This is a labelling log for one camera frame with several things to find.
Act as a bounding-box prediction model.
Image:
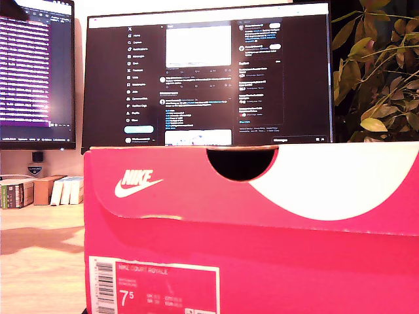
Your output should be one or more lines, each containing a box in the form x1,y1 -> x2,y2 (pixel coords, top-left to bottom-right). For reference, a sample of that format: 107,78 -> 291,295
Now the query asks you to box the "red Nike shoebox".
82,141 -> 419,314

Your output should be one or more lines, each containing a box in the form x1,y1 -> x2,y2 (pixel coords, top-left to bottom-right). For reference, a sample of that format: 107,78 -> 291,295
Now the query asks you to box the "white slim box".
69,177 -> 85,205
50,178 -> 65,207
60,179 -> 75,206

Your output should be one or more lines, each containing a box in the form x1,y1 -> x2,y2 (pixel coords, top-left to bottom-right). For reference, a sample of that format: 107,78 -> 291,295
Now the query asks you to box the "brown cardboard box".
33,175 -> 68,206

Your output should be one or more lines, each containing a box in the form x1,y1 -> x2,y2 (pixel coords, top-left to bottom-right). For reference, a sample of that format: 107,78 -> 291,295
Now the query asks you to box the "monitor with dark web page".
81,2 -> 335,155

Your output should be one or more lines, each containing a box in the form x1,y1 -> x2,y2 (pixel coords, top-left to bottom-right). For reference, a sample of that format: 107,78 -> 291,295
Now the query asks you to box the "green leafy house plant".
331,0 -> 419,143

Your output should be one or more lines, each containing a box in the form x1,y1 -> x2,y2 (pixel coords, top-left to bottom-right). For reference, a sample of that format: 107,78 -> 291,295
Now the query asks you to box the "monitor with code text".
0,0 -> 77,151

